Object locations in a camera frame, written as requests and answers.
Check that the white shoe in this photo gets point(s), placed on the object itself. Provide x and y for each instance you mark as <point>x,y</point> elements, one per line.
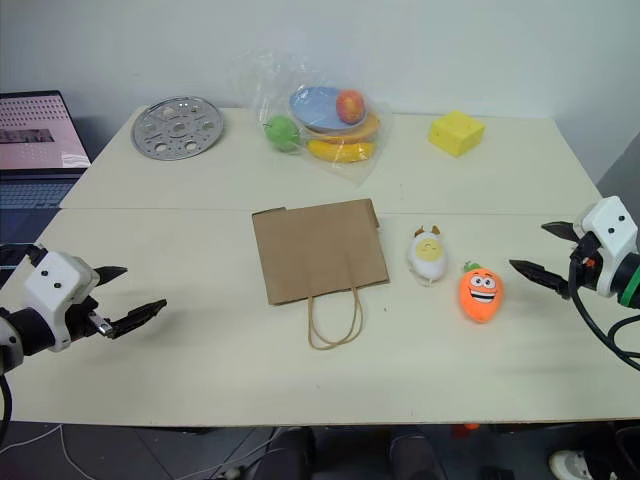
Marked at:
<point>567,464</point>

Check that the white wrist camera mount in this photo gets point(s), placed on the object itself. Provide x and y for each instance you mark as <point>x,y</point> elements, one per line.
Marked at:
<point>607,232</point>
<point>52,285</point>

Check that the yellow toy banana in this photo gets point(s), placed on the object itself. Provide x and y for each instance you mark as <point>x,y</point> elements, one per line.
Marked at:
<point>340,151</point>

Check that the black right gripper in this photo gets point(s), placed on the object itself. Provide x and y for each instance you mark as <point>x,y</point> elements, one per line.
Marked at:
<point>584,262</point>

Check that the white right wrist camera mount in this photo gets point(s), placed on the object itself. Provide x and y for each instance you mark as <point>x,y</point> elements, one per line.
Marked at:
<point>607,232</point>

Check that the orange plastic plate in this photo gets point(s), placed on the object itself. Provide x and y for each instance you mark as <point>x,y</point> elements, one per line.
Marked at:
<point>372,127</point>

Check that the red toy apple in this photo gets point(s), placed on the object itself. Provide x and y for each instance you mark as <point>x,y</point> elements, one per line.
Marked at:
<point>350,106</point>

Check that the blue plastic plate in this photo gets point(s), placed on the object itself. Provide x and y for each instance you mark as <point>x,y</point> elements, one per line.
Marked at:
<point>312,107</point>

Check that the orange carrot plush toy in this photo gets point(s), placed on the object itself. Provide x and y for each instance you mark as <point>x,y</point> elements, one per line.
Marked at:
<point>480,295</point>

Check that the yellow cheese block toy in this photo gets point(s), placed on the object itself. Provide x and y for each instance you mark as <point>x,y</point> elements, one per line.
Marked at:
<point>455,135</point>

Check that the clear plastic bag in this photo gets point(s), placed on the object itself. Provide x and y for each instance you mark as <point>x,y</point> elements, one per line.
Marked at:
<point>280,100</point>

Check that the dark rounded shape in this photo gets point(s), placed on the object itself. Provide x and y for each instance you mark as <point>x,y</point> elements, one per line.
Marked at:
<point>415,457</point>

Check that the green toy apple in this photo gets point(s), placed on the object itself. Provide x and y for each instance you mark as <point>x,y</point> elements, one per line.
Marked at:
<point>281,133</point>

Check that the white egg plush toy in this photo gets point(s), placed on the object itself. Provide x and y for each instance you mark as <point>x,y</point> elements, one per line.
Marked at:
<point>427,257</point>

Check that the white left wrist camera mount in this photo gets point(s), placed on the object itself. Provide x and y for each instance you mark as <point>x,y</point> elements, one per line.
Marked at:
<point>52,285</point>

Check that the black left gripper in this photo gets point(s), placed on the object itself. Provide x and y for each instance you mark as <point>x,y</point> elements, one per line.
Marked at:
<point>82,320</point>

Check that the small orange object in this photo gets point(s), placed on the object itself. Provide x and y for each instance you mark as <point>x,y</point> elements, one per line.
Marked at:
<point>467,429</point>

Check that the open laptop with pink screen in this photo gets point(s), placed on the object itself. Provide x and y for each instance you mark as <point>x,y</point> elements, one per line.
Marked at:
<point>35,135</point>

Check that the round perforated metal plate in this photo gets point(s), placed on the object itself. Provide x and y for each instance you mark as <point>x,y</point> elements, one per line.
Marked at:
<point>175,129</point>

